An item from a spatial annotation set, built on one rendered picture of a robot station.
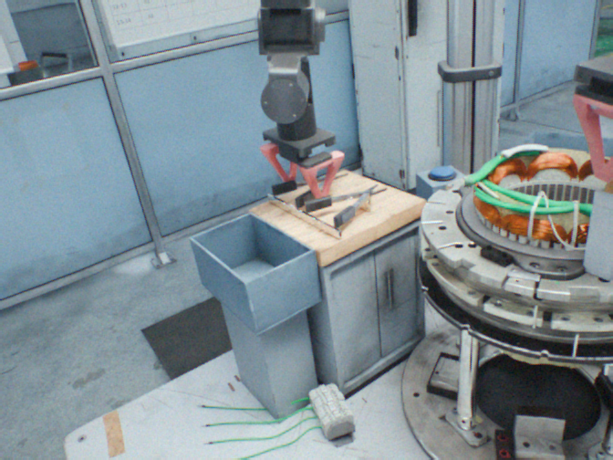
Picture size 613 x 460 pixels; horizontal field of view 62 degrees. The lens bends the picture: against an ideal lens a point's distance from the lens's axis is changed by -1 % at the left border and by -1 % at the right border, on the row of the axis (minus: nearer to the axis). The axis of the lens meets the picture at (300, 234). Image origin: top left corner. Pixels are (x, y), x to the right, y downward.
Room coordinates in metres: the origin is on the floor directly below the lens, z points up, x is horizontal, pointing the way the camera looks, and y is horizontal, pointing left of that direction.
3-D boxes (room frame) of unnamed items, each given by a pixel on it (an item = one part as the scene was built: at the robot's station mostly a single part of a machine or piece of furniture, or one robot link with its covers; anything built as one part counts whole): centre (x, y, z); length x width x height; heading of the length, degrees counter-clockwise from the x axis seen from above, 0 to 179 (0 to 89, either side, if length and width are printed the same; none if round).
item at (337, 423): (0.55, -0.01, 0.80); 0.10 x 0.05 x 0.04; 13
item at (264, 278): (0.63, 0.07, 0.92); 0.17 x 0.11 x 0.28; 31
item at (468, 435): (0.48, -0.19, 0.81); 0.07 x 0.03 x 0.01; 21
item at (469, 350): (0.48, -0.19, 0.91); 0.02 x 0.02 x 0.21
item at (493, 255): (0.46, -0.20, 1.10); 0.03 x 0.01 x 0.01; 29
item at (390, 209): (0.71, -0.06, 1.05); 0.20 x 0.19 x 0.02; 121
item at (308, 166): (0.71, -0.03, 1.12); 0.07 x 0.07 x 0.09; 32
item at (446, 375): (0.57, -0.19, 0.83); 0.05 x 0.04 x 0.02; 147
